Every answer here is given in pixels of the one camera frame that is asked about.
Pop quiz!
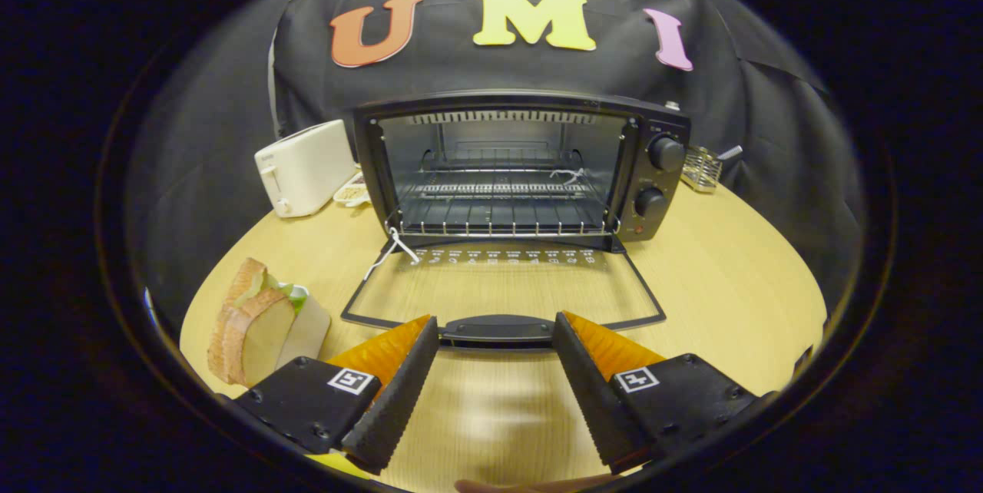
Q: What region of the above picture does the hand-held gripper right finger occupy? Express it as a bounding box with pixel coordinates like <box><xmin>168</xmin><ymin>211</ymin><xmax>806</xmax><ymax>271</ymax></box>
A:
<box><xmin>551</xmin><ymin>311</ymin><xmax>776</xmax><ymax>475</ymax></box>

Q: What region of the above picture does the sandwich with lettuce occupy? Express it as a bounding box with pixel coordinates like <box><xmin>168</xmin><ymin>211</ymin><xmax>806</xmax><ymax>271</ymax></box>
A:
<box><xmin>207</xmin><ymin>257</ymin><xmax>333</xmax><ymax>389</ymax></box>

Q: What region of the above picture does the white dish of nuts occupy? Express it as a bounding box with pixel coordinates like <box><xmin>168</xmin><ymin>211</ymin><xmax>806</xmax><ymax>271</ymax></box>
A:
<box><xmin>333</xmin><ymin>170</ymin><xmax>372</xmax><ymax>208</ymax></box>

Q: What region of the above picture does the small wire basket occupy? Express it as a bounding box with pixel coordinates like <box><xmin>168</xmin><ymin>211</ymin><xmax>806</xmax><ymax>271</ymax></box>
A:
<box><xmin>681</xmin><ymin>144</ymin><xmax>724</xmax><ymax>194</ymax></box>

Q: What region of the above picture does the black toaster oven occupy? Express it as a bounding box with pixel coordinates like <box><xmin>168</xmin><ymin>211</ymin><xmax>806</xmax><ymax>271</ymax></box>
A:
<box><xmin>340</xmin><ymin>90</ymin><xmax>692</xmax><ymax>348</ymax></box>

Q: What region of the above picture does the white bread toaster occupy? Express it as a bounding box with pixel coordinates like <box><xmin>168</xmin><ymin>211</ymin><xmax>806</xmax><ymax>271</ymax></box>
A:
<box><xmin>254</xmin><ymin>119</ymin><xmax>359</xmax><ymax>218</ymax></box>

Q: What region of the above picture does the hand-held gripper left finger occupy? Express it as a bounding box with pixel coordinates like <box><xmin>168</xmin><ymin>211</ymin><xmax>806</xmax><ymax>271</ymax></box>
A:
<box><xmin>230</xmin><ymin>315</ymin><xmax>440</xmax><ymax>476</ymax></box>

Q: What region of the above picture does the metal oven rack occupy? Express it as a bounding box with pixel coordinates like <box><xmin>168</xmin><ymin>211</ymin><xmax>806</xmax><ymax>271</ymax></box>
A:
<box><xmin>396</xmin><ymin>147</ymin><xmax>621</xmax><ymax>238</ymax></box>

